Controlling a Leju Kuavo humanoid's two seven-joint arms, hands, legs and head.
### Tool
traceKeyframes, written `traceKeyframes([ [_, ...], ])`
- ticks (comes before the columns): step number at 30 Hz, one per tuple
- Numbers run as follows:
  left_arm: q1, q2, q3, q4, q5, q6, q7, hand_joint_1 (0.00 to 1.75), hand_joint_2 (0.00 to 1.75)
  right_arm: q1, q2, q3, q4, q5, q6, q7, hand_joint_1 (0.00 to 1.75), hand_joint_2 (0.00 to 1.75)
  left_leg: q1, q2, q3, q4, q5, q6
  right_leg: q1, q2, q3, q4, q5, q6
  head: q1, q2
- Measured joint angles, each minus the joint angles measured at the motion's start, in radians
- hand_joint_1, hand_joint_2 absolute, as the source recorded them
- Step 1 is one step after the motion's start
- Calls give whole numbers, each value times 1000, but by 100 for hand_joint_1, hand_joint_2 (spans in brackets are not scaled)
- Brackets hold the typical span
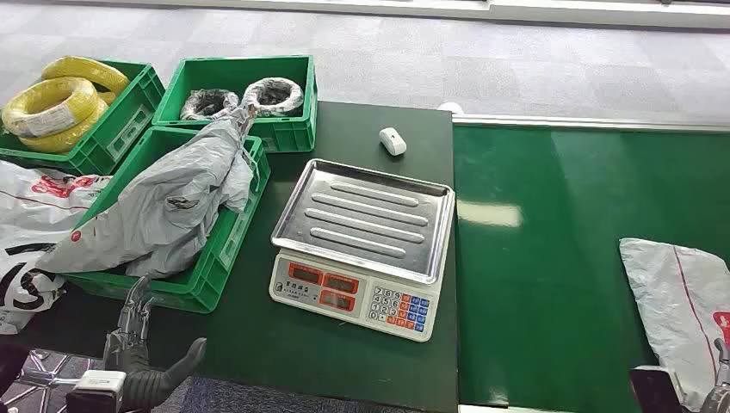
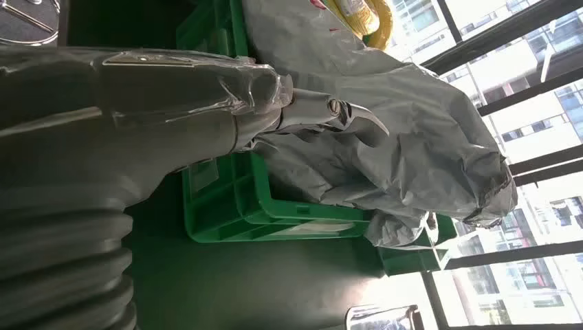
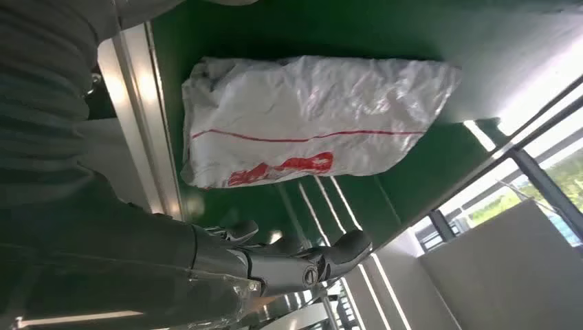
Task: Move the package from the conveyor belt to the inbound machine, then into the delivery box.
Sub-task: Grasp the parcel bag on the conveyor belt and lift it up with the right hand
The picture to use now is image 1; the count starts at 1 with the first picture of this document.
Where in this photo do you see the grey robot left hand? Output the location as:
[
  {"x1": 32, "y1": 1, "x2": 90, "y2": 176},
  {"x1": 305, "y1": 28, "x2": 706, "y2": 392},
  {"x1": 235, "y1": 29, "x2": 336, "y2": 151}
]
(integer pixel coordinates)
[{"x1": 102, "y1": 274, "x2": 207, "y2": 413}]

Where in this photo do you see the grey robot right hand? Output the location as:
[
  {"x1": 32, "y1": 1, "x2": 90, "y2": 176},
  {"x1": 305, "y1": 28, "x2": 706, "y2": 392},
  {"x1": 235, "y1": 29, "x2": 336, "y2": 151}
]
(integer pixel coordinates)
[{"x1": 700, "y1": 337, "x2": 730, "y2": 413}]

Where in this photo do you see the grey-white courier package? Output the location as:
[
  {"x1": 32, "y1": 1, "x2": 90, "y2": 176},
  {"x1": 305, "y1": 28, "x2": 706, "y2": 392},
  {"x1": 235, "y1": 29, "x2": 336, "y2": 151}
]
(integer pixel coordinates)
[{"x1": 619, "y1": 237, "x2": 730, "y2": 413}]

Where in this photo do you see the green conveyor belt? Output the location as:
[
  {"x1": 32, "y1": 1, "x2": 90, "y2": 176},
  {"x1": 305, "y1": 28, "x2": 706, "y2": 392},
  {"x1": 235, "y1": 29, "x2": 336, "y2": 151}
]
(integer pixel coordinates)
[{"x1": 453, "y1": 124, "x2": 730, "y2": 413}]

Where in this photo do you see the green plastic crate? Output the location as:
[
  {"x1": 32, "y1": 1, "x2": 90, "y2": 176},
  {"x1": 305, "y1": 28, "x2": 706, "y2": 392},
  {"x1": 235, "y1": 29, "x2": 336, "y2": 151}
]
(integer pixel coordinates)
[
  {"x1": 64, "y1": 126, "x2": 271, "y2": 315},
  {"x1": 152, "y1": 55, "x2": 319, "y2": 154},
  {"x1": 0, "y1": 59, "x2": 166, "y2": 176}
]

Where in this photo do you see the white bag with black print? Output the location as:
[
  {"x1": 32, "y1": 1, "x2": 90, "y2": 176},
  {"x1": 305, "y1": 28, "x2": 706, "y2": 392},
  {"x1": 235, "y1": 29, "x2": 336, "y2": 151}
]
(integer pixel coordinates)
[{"x1": 0, "y1": 242, "x2": 68, "y2": 336}]

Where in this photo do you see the white bag with red print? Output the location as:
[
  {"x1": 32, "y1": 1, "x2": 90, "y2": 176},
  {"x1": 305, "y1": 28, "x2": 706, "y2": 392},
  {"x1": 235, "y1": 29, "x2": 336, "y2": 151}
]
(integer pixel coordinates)
[{"x1": 0, "y1": 160, "x2": 114, "y2": 255}]

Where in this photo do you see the electronic scale with steel tray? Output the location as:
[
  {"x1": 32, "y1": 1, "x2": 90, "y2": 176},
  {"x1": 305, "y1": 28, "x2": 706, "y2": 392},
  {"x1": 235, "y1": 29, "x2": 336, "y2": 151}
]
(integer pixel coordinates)
[{"x1": 268, "y1": 158, "x2": 456, "y2": 343}]

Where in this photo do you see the dark green table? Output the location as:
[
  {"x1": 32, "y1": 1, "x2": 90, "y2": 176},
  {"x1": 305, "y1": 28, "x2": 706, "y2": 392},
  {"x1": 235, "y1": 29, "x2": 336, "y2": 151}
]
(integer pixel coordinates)
[{"x1": 16, "y1": 101, "x2": 461, "y2": 413}]

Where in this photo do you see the small white scanner device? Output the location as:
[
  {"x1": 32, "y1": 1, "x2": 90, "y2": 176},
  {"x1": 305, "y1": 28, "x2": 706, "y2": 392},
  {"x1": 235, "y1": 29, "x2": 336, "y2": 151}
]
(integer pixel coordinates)
[{"x1": 379, "y1": 126, "x2": 408, "y2": 157}]

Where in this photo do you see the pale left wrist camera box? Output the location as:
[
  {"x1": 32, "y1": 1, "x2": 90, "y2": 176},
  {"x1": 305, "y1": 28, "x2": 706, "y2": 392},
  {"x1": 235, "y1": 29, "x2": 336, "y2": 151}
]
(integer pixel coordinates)
[{"x1": 74, "y1": 369, "x2": 127, "y2": 400}]

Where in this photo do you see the metal star-shaped frame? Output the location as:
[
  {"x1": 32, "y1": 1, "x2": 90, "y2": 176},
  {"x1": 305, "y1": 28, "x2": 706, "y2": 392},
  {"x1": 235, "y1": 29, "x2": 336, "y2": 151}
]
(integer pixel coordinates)
[{"x1": 0, "y1": 348, "x2": 107, "y2": 413}]

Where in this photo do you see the black wire coil in wrap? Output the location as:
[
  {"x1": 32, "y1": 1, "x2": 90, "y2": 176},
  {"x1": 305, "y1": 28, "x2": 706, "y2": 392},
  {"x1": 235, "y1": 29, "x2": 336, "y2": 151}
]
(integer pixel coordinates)
[
  {"x1": 179, "y1": 89, "x2": 241, "y2": 122},
  {"x1": 242, "y1": 77, "x2": 305, "y2": 118}
]

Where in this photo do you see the yellow wire coil with label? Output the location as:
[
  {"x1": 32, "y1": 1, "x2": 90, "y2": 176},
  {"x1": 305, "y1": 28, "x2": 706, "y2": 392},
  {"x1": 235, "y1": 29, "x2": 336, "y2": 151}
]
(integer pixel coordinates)
[{"x1": 1, "y1": 77, "x2": 101, "y2": 139}]

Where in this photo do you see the silver conveyor side rail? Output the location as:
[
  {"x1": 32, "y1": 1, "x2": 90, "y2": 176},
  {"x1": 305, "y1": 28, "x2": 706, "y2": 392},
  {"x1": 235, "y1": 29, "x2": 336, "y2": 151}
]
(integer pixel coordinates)
[{"x1": 452, "y1": 114, "x2": 730, "y2": 133}]

